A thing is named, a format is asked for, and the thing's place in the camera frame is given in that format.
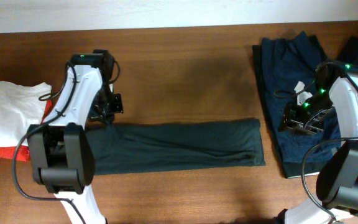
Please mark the red folded shirt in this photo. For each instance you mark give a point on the red folded shirt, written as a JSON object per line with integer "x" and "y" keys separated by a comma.
{"x": 5, "y": 152}

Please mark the white folded shirt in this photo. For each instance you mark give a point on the white folded shirt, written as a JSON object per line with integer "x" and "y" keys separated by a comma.
{"x": 17, "y": 93}

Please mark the black Nike t-shirt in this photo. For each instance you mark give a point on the black Nike t-shirt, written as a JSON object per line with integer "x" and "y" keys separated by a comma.
{"x": 131, "y": 148}

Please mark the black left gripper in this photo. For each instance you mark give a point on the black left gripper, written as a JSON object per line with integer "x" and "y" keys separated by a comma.
{"x": 107, "y": 116}

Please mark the navy blue garment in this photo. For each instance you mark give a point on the navy blue garment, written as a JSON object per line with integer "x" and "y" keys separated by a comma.
{"x": 279, "y": 65}

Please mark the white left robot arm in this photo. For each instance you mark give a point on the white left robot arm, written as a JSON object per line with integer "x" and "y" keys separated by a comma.
{"x": 61, "y": 156}

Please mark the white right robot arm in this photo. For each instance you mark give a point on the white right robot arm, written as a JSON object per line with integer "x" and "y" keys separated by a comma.
{"x": 336, "y": 196}

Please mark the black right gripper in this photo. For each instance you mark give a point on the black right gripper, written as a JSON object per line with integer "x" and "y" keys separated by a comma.
{"x": 291, "y": 120}

